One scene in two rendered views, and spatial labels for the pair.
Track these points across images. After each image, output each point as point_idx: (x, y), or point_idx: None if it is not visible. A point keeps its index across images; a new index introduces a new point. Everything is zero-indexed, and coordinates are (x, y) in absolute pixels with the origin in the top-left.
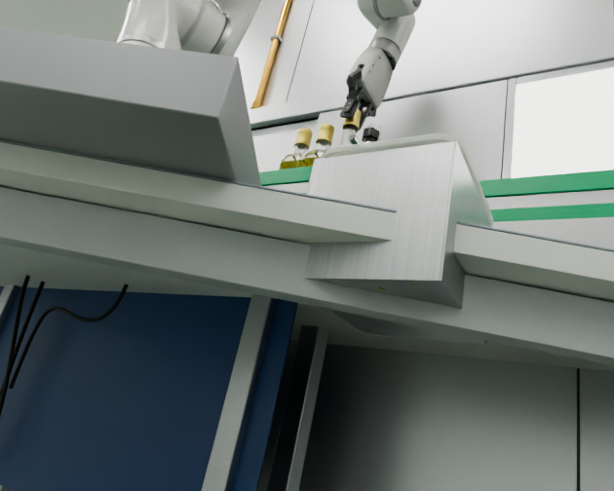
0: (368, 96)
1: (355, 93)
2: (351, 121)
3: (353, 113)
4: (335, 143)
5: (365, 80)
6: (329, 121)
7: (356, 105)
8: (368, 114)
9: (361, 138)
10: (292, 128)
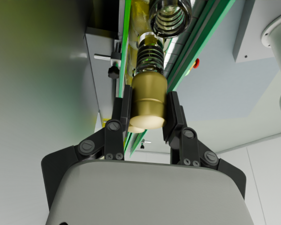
0: (155, 163)
1: (200, 143)
2: (166, 86)
3: (176, 96)
4: (45, 153)
5: (227, 185)
6: (36, 215)
7: (180, 114)
8: (107, 128)
9: (14, 144)
10: (46, 217)
